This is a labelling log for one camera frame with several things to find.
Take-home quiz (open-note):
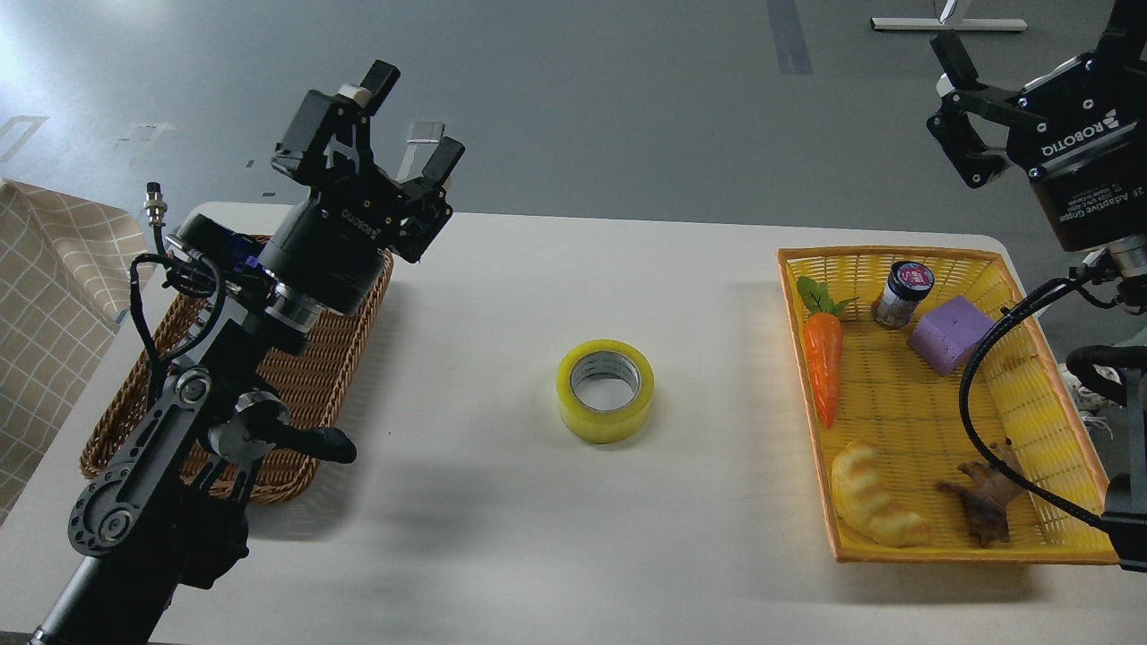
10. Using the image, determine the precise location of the purple foam block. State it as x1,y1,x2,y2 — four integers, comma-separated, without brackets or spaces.
907,297,994,376

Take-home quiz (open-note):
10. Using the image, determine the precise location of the beige checkered cloth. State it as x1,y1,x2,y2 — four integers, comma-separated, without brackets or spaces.
1,179,146,518

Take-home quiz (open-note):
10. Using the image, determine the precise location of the orange toy carrot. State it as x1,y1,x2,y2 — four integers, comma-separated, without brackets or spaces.
796,275,856,428

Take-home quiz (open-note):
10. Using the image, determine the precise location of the yellow plastic basket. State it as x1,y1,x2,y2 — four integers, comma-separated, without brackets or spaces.
777,244,1117,564

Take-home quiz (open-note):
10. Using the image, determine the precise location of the yellow tape roll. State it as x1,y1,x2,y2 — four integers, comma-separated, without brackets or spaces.
556,339,656,444

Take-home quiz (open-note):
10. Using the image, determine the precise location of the brown wicker basket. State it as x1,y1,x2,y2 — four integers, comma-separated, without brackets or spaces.
79,252,395,503

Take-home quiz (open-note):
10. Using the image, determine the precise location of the small dark jar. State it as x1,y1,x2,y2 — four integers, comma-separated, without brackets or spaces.
872,261,935,331

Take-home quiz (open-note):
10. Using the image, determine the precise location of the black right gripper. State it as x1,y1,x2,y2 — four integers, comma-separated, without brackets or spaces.
927,0,1146,252

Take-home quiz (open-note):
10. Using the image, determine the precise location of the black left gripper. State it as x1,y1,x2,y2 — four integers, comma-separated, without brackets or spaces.
259,60,465,314

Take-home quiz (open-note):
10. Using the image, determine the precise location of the white stand base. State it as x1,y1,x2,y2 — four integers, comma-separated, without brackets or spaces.
869,1,1029,34

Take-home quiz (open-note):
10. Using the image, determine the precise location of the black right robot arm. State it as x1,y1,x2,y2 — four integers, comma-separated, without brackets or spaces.
927,1,1146,572

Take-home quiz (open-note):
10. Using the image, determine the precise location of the brown toy animal figure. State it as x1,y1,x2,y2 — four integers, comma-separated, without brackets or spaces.
936,460,1027,547

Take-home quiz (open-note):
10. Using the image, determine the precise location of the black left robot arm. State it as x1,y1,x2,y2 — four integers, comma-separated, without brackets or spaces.
30,61,465,644

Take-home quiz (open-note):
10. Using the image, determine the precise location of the toy croissant bread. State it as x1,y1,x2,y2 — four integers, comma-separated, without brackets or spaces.
829,440,931,547

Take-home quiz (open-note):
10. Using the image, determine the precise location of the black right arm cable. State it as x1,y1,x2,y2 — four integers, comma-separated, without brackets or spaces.
957,269,1111,529

